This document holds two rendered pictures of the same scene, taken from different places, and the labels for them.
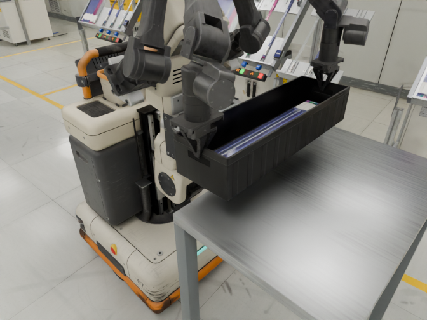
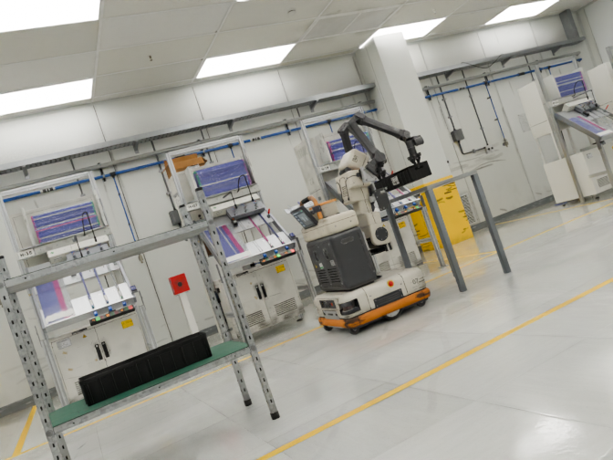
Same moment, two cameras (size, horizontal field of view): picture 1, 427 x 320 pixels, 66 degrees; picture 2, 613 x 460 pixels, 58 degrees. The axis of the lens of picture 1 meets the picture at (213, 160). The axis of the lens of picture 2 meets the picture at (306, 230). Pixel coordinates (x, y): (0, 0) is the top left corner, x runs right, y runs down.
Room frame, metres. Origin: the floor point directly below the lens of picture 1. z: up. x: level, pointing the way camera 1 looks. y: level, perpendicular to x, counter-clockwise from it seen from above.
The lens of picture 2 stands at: (-0.34, 4.06, 0.73)
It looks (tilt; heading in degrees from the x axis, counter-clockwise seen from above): 1 degrees up; 296
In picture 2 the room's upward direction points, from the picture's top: 19 degrees counter-clockwise
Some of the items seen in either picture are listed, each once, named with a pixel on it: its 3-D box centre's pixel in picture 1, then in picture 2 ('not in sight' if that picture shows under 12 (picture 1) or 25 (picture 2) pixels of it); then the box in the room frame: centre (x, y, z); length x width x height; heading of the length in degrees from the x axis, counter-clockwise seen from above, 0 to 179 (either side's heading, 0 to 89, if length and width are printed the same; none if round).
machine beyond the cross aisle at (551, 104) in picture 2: not in sight; (571, 130); (-0.45, -4.38, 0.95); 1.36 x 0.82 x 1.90; 141
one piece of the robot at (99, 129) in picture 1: (143, 143); (339, 246); (1.29, 0.32, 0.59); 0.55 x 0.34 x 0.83; 136
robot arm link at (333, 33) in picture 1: (333, 33); not in sight; (1.03, -0.36, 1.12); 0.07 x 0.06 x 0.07; 62
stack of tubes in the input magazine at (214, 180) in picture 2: not in sight; (222, 179); (2.58, -0.47, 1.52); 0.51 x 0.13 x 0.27; 51
